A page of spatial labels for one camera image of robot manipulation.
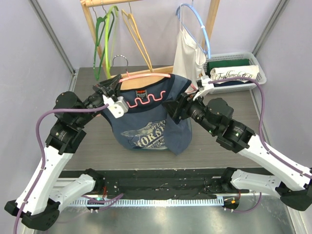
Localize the lime green hanger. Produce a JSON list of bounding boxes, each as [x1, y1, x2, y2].
[[104, 5, 119, 79]]

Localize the pink hanger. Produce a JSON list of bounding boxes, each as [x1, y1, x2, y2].
[[111, 55, 198, 109]]

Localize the navy tank top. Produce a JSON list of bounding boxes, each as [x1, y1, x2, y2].
[[101, 74, 191, 150]]

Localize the dark green hanger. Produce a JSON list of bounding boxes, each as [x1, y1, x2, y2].
[[93, 6, 118, 81]]

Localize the yellow wooden hanger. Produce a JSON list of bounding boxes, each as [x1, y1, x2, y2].
[[121, 2, 154, 72]]

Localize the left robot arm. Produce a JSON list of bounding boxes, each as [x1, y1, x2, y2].
[[4, 75, 124, 234]]

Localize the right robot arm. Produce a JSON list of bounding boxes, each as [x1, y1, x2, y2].
[[162, 93, 312, 211]]

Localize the white tank top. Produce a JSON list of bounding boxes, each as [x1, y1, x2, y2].
[[172, 23, 207, 85]]

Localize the light blue hanger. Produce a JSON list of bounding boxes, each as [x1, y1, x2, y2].
[[175, 3, 211, 59]]

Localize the wooden clothes rack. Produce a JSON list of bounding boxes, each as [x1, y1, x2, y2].
[[80, 0, 220, 77]]

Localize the white plastic basket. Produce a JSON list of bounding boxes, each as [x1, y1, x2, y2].
[[203, 52, 267, 94]]

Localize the green folded cloth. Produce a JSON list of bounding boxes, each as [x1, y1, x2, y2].
[[206, 59, 249, 75]]

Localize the grey plastic basin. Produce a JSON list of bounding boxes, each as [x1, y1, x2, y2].
[[121, 125, 192, 155]]

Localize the navy folded cloth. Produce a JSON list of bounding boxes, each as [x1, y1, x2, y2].
[[214, 79, 252, 87]]

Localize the white printed folded cloth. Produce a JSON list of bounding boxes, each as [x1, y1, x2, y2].
[[210, 65, 259, 80]]

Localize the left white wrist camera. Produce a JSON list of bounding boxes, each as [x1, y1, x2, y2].
[[103, 95, 129, 118]]

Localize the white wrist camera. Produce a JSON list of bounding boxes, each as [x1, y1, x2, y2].
[[103, 95, 129, 118], [193, 75, 214, 101]]

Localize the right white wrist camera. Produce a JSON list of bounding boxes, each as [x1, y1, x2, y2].
[[193, 75, 214, 101]]

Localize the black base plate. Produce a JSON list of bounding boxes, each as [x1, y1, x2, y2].
[[59, 167, 278, 199]]

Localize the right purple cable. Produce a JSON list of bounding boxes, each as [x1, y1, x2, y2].
[[212, 78, 312, 214]]

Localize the purple cable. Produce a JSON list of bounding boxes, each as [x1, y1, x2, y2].
[[13, 103, 124, 234], [212, 78, 312, 214]]

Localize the white slotted cable duct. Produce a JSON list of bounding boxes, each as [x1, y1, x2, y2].
[[69, 196, 224, 207]]

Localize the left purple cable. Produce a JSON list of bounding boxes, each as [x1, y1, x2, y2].
[[13, 103, 124, 234]]

